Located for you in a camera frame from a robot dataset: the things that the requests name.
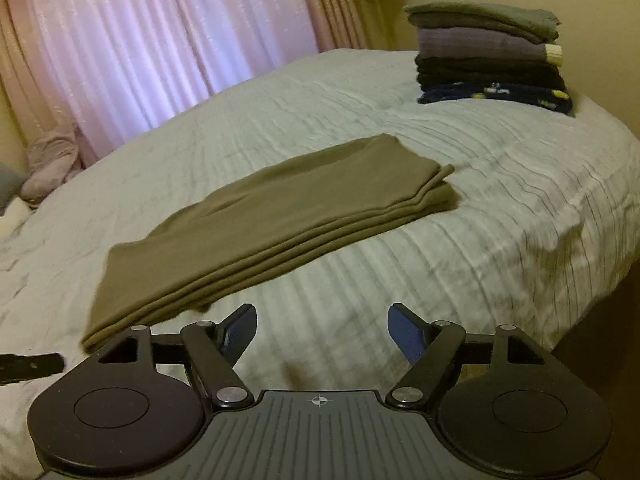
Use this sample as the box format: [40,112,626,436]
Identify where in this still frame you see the olive brown pants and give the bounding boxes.
[82,134,454,352]

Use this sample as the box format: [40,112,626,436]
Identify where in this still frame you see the folded clothes stack on bed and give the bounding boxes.
[405,1,573,115]

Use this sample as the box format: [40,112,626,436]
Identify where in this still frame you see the cream padded headboard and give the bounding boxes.
[0,196,32,240]

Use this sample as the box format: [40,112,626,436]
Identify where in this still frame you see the grey square pillow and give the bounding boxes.
[0,164,26,214]

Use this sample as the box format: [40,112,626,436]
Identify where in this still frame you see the pink crumpled pillow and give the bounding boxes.
[21,124,82,204]

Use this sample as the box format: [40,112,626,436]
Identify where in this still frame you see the striped grey bed cover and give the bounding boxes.
[0,48,640,480]

